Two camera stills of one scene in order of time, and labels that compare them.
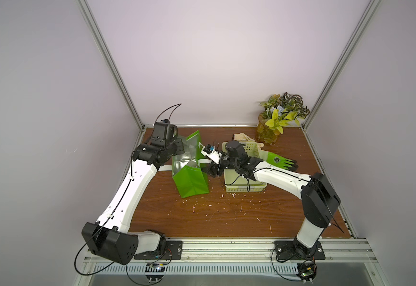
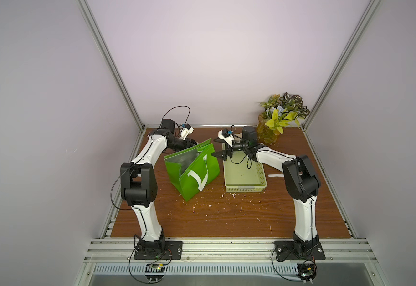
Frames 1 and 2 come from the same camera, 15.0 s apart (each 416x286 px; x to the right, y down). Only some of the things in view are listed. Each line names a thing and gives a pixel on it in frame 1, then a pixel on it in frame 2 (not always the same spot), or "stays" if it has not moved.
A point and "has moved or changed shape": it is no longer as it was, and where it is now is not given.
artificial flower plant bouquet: x=279 y=109 stays
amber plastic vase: x=264 y=134 stays
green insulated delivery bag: x=186 y=168 has moved or changed shape
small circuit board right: x=306 y=270 stays
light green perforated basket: x=237 y=183 stays
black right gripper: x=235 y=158 → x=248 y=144
